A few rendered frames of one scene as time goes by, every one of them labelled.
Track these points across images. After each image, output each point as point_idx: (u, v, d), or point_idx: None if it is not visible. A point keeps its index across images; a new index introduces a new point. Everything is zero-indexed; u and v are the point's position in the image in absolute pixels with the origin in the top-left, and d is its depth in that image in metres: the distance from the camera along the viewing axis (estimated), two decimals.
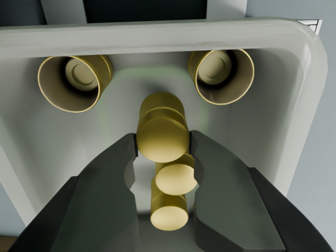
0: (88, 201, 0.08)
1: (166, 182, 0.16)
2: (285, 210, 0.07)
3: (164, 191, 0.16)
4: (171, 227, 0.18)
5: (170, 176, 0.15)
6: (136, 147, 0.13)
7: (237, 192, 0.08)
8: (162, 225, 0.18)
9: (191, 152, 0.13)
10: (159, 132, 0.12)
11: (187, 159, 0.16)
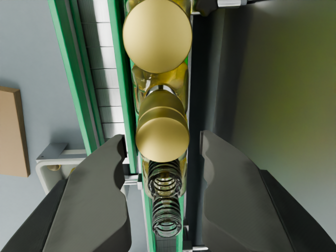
0: (78, 204, 0.08)
1: None
2: (296, 215, 0.07)
3: None
4: None
5: None
6: (125, 148, 0.12)
7: (247, 194, 0.08)
8: None
9: (202, 152, 0.13)
10: (159, 131, 0.12)
11: None
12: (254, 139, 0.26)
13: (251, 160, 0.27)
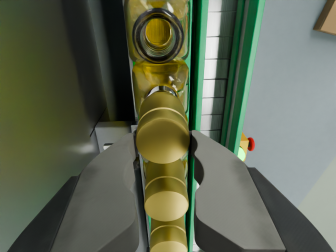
0: (88, 201, 0.08)
1: (176, 141, 0.12)
2: (285, 210, 0.07)
3: (180, 121, 0.12)
4: None
5: (171, 149, 0.13)
6: (136, 147, 0.13)
7: (237, 192, 0.08)
8: None
9: (191, 152, 0.13)
10: (169, 213, 0.15)
11: (149, 155, 0.14)
12: (47, 75, 0.21)
13: (35, 43, 0.19)
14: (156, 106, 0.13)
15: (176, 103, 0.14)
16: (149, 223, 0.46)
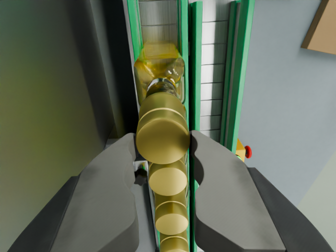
0: (88, 201, 0.08)
1: (177, 181, 0.17)
2: (285, 210, 0.07)
3: (179, 168, 0.17)
4: (160, 127, 0.12)
5: (174, 186, 0.18)
6: (136, 147, 0.13)
7: (237, 192, 0.08)
8: (174, 131, 0.12)
9: (191, 152, 0.13)
10: (174, 229, 0.20)
11: (158, 189, 0.19)
12: (72, 117, 0.26)
13: (64, 95, 0.24)
14: None
15: None
16: (157, 228, 0.51)
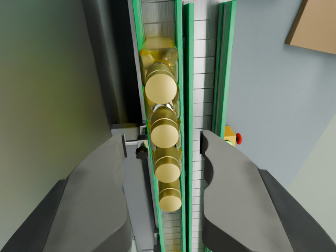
0: (78, 204, 0.08)
1: (172, 136, 0.24)
2: (296, 215, 0.07)
3: (173, 125, 0.23)
4: (159, 79, 0.20)
5: (169, 140, 0.24)
6: (125, 148, 0.12)
7: (247, 194, 0.08)
8: (167, 82, 0.21)
9: (202, 152, 0.13)
10: (169, 177, 0.27)
11: (157, 144, 0.25)
12: (89, 96, 0.33)
13: (83, 78, 0.31)
14: (161, 117, 0.25)
15: (172, 115, 0.26)
16: (156, 204, 0.57)
